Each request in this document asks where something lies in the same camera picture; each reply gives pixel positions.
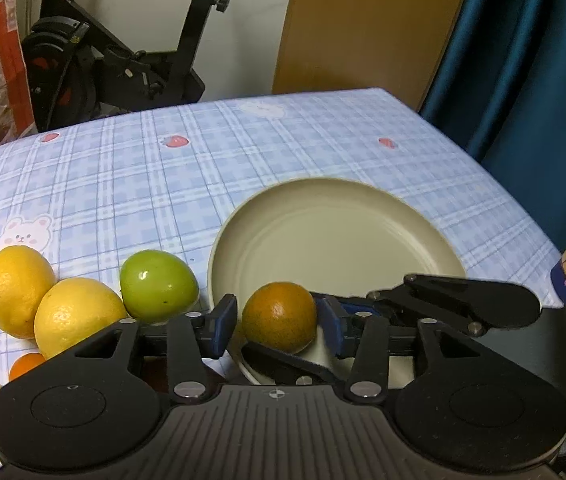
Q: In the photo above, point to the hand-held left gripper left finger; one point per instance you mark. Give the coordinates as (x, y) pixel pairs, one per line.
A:
(223, 327)

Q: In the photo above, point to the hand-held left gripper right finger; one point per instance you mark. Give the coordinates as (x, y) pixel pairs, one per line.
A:
(333, 327)

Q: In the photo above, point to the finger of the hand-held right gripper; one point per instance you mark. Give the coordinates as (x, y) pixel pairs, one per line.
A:
(283, 362)
(488, 305)

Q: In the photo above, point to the greenish orange tangerine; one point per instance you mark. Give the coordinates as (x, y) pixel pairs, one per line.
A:
(278, 317)

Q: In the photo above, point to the beige round plate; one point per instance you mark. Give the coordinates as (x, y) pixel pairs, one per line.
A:
(333, 240)

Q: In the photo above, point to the yellow apple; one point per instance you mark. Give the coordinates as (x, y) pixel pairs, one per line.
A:
(75, 317)

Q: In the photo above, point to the small orange tangerine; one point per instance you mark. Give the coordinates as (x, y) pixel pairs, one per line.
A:
(23, 366)

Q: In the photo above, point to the green plum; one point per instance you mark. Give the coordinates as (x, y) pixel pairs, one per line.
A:
(155, 285)

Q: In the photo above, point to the dark blue curtain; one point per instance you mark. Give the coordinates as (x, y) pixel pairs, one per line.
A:
(528, 85)

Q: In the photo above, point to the blue checked tablecloth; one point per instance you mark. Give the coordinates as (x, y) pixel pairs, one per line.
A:
(313, 140)

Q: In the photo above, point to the yellow lemon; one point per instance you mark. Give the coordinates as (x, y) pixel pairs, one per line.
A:
(15, 290)

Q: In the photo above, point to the black exercise bike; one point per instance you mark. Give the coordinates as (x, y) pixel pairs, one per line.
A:
(113, 65)

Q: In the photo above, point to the wooden board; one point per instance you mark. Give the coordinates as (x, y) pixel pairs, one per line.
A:
(363, 25)

